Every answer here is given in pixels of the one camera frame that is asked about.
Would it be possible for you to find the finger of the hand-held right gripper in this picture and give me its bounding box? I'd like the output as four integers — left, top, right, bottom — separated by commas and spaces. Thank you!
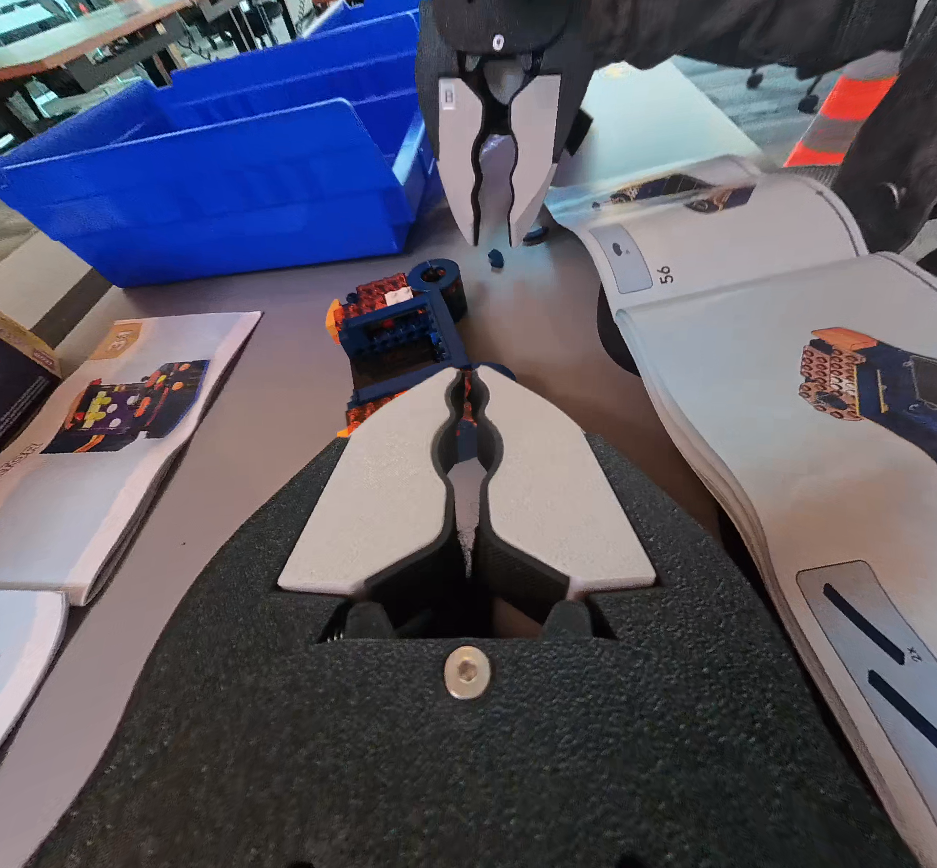
507, 72, 563, 248
437, 73, 490, 248

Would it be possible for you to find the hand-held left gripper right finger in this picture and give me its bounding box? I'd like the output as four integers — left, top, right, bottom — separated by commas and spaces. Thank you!
468, 366, 657, 601

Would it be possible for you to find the open instruction booklet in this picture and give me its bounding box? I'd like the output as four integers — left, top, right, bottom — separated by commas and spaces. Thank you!
545, 154, 937, 862

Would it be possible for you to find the blue plastic bin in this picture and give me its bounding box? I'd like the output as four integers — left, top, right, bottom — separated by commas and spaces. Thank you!
157, 11, 433, 129
304, 0, 436, 34
0, 81, 440, 288

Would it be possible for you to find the black round disc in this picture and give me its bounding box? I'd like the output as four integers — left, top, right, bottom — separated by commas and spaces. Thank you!
596, 282, 641, 377

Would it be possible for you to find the closed booklet, purple arcade picture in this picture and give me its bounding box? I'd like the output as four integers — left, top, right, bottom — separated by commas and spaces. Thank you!
0, 310, 263, 607

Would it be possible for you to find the toy set cardboard box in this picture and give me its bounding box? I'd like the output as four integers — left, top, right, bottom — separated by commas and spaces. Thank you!
0, 311, 63, 444

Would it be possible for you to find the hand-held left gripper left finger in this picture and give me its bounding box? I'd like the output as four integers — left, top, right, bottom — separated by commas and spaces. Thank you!
278, 368, 469, 598

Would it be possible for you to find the blue and orange brick model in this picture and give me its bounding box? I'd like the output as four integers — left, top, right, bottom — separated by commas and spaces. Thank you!
326, 258, 517, 440

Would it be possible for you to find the closed booklet, yellow blocks picture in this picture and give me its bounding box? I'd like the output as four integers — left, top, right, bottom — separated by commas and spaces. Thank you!
0, 590, 70, 744

